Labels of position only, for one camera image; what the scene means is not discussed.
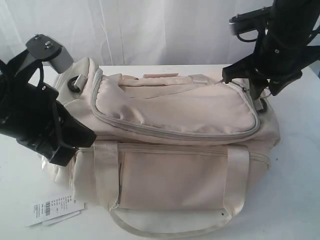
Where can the cream duffel bag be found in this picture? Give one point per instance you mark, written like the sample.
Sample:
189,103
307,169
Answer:
174,155

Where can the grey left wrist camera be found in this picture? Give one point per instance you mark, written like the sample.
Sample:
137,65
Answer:
46,49

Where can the white paper hang tag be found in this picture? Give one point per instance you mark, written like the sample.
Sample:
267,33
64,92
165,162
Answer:
53,209

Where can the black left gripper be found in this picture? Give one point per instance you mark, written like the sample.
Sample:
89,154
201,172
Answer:
31,114

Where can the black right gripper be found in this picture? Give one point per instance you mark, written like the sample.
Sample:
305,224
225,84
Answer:
284,49

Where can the white backdrop curtain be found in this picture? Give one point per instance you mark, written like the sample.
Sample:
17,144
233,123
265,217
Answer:
130,32

